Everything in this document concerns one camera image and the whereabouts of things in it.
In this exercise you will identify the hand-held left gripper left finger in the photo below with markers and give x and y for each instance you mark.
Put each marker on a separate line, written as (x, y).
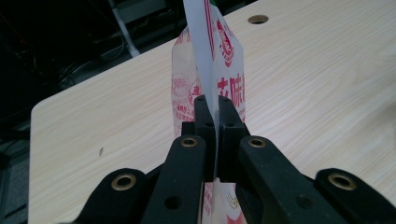
(183, 174)

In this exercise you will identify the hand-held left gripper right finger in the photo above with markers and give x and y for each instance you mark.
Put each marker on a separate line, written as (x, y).
(267, 180)

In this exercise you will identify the white plastic bag red print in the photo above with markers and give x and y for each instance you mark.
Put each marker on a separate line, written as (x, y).
(227, 62)

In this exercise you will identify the white desk leg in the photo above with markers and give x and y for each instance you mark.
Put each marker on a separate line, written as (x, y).
(124, 29)

